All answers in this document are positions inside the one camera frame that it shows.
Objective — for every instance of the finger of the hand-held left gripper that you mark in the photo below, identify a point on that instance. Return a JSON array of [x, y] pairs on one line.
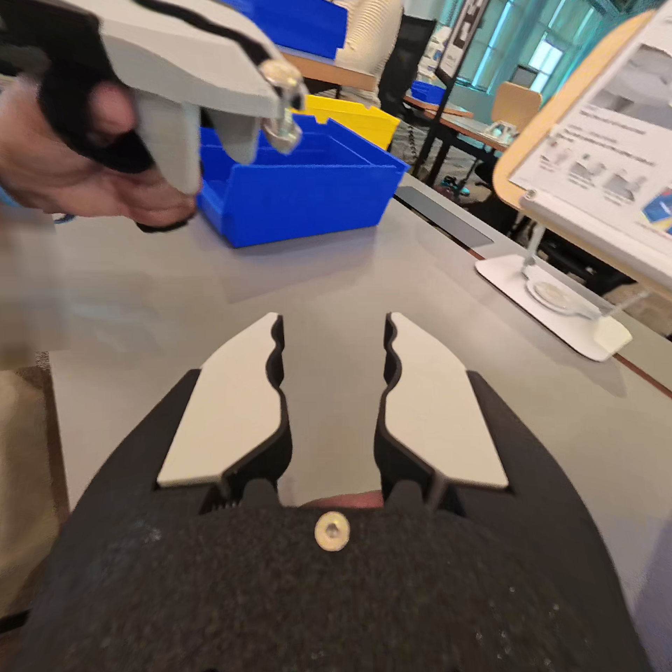
[[236, 21], [179, 68]]

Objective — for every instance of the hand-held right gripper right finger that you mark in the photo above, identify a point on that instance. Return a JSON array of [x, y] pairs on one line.
[[446, 420]]

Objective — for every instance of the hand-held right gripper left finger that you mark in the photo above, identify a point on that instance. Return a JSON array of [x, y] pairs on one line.
[[221, 420]]

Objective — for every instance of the silver bolt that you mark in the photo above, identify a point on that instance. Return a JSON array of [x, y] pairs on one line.
[[281, 76]]

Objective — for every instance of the blue divided storage bin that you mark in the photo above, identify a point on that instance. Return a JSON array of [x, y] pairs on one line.
[[294, 200]]

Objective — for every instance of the person's left hand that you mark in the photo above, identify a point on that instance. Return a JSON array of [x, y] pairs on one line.
[[74, 179]]

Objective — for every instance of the person's right hand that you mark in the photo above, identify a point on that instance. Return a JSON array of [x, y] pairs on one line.
[[344, 502]]

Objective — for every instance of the brown wooden desk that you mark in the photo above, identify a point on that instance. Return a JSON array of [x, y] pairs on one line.
[[326, 71]]

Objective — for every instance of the yellow storage bin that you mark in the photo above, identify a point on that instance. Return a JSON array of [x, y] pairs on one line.
[[357, 118]]

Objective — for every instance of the white document stand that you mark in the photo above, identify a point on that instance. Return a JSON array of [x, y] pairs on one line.
[[588, 336]]

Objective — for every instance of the dark flat tablet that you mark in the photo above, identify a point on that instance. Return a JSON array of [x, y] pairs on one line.
[[441, 215]]

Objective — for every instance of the small blue storage bin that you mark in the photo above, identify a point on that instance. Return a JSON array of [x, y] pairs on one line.
[[428, 92]]

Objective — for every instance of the white instruction board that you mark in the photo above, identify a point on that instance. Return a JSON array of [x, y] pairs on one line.
[[609, 147]]

